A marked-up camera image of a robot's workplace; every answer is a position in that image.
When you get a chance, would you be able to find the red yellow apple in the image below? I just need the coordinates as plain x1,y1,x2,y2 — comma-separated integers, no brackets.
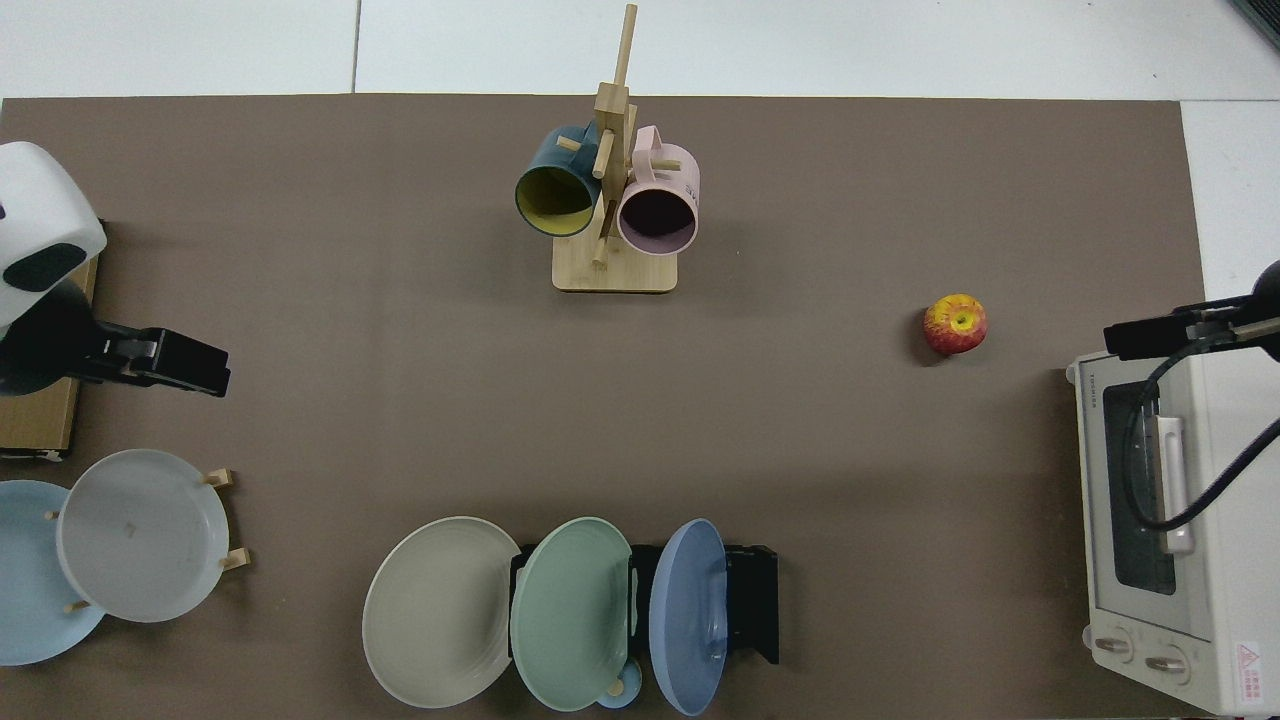
922,293,989,356

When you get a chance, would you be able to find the wooden cup stand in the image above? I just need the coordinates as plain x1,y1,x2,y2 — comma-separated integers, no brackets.
552,3,679,294

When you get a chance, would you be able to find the green plate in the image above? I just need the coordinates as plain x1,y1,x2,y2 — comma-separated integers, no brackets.
510,517,635,712

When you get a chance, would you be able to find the black dish rack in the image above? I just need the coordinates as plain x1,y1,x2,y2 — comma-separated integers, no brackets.
510,543,780,667

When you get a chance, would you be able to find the brown table cloth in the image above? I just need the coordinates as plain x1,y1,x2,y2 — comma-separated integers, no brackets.
0,95,1207,720

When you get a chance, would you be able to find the small blue round thing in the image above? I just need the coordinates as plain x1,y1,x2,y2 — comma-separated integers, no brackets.
597,655,643,709

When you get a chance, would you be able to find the pale toaster oven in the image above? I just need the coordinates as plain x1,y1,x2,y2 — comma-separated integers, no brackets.
1065,345,1280,717

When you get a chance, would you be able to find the wooden peg plate rack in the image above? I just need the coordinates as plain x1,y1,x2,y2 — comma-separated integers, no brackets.
45,467,251,614

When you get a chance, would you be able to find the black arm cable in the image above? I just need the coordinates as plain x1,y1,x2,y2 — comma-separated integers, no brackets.
1119,335,1280,532

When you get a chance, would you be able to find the grey plate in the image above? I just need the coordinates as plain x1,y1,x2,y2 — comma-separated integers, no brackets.
57,449,231,623

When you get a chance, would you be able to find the pink cup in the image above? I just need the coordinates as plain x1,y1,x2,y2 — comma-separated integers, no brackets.
617,125,701,256

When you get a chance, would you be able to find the cream plate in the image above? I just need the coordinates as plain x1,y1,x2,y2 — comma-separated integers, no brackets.
362,516,523,709

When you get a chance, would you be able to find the light blue plate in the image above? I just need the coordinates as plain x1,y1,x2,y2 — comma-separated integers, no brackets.
0,480,107,666

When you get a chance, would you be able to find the dark teal cup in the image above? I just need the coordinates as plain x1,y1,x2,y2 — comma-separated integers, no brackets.
515,123,603,238

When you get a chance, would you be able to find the oven door handle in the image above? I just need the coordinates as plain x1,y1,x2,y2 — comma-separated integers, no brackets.
1154,414,1197,555

